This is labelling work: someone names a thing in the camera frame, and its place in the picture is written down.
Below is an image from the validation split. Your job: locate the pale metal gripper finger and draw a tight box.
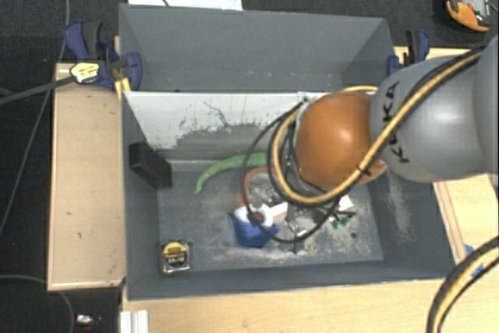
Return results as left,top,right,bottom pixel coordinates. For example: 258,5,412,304
286,219,300,249
296,226,310,255

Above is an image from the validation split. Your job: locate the blue plastic cup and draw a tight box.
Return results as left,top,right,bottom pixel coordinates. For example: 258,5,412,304
228,211,280,250

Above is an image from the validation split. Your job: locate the green curved toy bean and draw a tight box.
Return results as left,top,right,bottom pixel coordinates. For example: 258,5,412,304
193,151,271,197

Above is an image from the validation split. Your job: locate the yellow and black tape measure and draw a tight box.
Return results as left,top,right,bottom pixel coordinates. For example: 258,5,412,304
160,240,193,276

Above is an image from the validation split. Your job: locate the black rectangular box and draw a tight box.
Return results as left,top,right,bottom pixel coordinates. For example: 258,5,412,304
129,141,173,190

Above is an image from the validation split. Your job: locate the grey metal bin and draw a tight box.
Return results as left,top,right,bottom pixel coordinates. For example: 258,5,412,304
117,2,458,301

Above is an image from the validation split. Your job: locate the pale wood board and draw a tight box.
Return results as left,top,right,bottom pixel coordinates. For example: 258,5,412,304
46,62,128,292

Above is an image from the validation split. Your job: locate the white plastic piece with ring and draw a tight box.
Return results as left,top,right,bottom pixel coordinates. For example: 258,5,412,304
233,202,288,228

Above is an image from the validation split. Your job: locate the red-orange ring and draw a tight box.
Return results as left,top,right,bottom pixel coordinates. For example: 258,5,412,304
238,166,278,208

